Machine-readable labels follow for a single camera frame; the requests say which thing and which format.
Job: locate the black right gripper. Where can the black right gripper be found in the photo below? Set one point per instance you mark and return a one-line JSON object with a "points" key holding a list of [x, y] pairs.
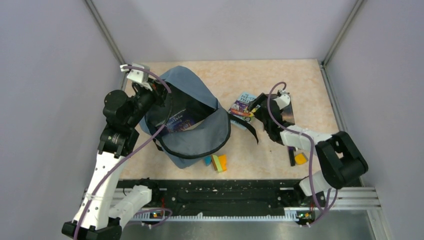
{"points": [[257, 102]]}

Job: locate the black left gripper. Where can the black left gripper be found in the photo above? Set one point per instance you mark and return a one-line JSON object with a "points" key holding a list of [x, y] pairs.
{"points": [[159, 93]]}

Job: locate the dark brown bottom book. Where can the dark brown bottom book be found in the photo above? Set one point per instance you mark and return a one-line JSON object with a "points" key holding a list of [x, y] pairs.
{"points": [[287, 114]]}

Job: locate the colourful comic book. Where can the colourful comic book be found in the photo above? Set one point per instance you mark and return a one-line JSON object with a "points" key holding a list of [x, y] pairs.
{"points": [[239, 108]]}

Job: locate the blue student backpack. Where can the blue student backpack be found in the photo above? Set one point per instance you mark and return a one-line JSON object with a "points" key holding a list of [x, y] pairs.
{"points": [[188, 91]]}

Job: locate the Robinson Crusoe book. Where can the Robinson Crusoe book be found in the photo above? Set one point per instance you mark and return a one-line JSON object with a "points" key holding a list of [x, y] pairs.
{"points": [[181, 121]]}

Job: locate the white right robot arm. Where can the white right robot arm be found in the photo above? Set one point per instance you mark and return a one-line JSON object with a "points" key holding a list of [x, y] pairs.
{"points": [[339, 158]]}

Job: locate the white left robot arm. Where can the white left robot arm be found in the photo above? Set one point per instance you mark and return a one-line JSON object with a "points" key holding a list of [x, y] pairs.
{"points": [[97, 218]]}

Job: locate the purple cap black marker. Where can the purple cap black marker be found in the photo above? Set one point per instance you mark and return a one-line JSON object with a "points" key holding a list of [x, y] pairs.
{"points": [[291, 154]]}

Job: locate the yellow grey sharpener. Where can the yellow grey sharpener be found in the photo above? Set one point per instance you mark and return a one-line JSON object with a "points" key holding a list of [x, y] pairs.
{"points": [[300, 159]]}

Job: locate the orange eraser block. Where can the orange eraser block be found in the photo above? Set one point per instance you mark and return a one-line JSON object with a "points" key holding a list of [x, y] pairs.
{"points": [[223, 163]]}

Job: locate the green brown eraser block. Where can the green brown eraser block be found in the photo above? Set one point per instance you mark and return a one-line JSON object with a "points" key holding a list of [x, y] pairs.
{"points": [[215, 162]]}

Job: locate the blue eraser wedge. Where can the blue eraser wedge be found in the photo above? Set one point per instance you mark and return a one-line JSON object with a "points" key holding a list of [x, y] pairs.
{"points": [[208, 160]]}

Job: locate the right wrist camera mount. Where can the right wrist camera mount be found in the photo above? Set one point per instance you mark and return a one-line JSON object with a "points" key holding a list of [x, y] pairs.
{"points": [[283, 99]]}

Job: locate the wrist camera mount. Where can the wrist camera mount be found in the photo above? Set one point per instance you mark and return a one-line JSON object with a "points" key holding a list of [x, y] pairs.
{"points": [[137, 76], [283, 99]]}

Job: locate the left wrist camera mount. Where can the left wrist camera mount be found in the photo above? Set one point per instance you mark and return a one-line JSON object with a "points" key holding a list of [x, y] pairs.
{"points": [[137, 76]]}

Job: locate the aluminium frame rail right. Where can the aluminium frame rail right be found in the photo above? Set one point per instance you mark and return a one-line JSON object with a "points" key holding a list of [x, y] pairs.
{"points": [[358, 5]]}

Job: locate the aluminium frame rail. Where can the aluminium frame rail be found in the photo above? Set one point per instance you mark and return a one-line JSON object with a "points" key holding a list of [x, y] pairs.
{"points": [[104, 31], [358, 5]]}

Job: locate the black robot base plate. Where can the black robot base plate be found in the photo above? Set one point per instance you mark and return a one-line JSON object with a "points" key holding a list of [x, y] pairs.
{"points": [[220, 198]]}

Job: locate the aluminium frame rail left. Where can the aluminium frame rail left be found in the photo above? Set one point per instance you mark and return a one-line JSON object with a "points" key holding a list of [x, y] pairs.
{"points": [[104, 31]]}

